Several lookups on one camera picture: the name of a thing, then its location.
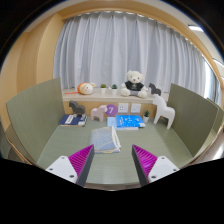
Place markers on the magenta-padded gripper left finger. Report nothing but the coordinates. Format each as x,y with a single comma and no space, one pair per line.
80,161

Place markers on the small dark horse figure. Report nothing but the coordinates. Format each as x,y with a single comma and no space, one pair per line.
154,90

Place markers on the small potted plant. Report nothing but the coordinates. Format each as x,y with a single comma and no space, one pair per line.
114,91
103,90
146,118

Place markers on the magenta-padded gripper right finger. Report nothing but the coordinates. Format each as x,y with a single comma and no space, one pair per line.
146,161

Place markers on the round purple number sign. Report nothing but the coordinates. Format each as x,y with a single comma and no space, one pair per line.
111,110

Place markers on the green desk divider panel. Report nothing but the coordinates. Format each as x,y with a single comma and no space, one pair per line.
193,116
33,116

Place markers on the bright blue book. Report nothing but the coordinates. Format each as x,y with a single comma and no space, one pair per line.
130,121

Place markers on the dark blue book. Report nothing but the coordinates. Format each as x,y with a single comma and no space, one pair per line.
71,120

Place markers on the white wall socket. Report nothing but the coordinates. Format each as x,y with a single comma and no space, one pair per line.
135,108
123,107

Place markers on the ceiling light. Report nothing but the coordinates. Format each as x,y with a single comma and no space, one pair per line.
195,28

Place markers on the white teddy bear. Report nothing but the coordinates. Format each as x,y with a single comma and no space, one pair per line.
134,85

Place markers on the white curtain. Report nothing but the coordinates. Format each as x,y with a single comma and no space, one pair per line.
116,46

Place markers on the light blue book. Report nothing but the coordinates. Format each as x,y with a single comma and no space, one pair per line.
111,122

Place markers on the blue towel with yellow print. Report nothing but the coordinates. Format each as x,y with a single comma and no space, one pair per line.
105,140

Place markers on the pink horse figure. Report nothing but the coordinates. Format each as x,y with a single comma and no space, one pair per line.
98,113

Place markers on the large white horse figure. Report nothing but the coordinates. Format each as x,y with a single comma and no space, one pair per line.
164,111

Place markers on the wooden desk shelf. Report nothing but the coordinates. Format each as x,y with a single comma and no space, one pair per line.
106,98

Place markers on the cream and orange plush toy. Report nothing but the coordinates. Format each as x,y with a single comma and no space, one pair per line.
86,89

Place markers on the dark grey horse figure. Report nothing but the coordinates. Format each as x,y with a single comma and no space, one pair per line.
77,108

